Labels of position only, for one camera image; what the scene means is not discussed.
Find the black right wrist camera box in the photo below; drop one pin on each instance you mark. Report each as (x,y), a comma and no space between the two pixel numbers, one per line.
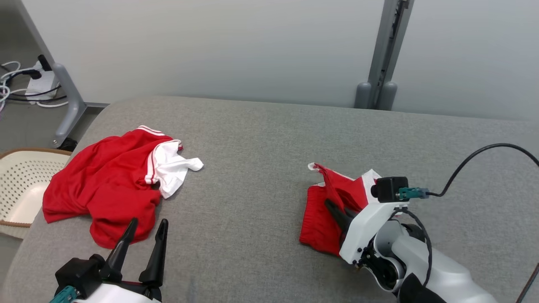
(387,189)

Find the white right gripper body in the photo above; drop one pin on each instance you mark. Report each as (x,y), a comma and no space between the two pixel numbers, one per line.
(366,229)

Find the teal camera connector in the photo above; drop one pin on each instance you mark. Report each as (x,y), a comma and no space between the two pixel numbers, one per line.
(414,193)
(64,296)

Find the black power plug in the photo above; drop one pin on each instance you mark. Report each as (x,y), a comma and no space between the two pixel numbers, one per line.
(44,63)

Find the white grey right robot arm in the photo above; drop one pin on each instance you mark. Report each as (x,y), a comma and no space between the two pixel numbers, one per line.
(446,273)

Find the grey metal partition post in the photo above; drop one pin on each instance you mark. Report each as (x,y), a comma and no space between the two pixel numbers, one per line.
(387,42)

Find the teal right camera connector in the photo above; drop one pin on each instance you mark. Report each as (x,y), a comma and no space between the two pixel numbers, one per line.
(414,193)

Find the grey cylindrical post foot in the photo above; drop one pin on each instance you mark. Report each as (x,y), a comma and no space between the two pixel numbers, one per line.
(363,94)
(389,96)

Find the grey partition support leg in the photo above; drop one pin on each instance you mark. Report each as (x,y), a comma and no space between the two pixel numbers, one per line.
(69,97)

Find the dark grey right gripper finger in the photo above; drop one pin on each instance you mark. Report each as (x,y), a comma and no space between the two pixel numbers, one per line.
(338,216)
(352,213)

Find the cream perforated laundry basket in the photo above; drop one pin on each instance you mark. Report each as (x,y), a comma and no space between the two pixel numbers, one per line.
(25,185)

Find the white power strip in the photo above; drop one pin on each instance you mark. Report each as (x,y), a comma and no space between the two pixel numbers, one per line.
(42,86)

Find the teal left camera connector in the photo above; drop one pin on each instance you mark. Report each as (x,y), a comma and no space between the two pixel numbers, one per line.
(64,296)

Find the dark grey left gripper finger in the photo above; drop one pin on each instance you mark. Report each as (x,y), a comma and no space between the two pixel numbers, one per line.
(155,265)
(120,256)

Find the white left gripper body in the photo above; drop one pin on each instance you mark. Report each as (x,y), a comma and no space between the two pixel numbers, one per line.
(122,294)

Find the red shirt with white sleeves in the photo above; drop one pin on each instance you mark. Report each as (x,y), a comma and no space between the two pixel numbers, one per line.
(105,181)

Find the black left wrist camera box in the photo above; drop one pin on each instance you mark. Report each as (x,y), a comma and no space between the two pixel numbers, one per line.
(80,273)

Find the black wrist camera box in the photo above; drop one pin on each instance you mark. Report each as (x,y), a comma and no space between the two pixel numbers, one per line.
(387,189)
(80,273)

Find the black partition leg foot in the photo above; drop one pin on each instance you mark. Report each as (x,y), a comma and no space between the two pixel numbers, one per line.
(68,144)

